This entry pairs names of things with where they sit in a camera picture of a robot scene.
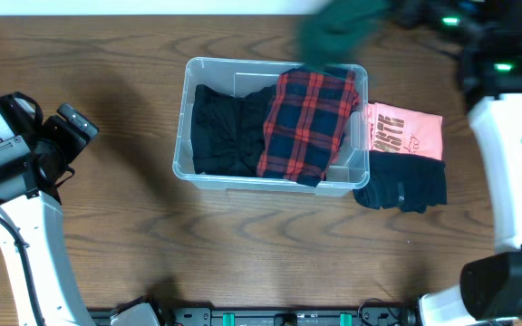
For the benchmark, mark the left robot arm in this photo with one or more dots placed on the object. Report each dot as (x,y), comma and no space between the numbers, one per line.
(31,227)

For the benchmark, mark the clear plastic storage bin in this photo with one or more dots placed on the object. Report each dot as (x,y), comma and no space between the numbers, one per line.
(238,78)

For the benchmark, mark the dark teal folded garment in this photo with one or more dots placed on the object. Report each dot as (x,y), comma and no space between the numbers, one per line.
(408,182)

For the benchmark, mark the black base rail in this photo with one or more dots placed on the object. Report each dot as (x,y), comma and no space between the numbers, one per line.
(311,318)

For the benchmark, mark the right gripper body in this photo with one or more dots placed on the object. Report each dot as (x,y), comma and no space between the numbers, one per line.
(446,14)

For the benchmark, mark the black garment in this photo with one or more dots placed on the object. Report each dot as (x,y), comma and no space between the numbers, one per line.
(227,135)

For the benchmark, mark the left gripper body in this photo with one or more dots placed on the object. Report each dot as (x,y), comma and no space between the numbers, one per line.
(55,136)

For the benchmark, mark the green t-shirt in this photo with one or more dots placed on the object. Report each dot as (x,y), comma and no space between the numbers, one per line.
(334,32)

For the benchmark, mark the red navy plaid garment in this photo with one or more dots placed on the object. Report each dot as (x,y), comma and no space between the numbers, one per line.
(304,129)

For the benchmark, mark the pink printed t-shirt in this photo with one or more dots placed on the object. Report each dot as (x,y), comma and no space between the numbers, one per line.
(397,130)

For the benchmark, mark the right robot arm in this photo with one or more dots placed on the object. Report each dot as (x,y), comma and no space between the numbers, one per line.
(489,76)

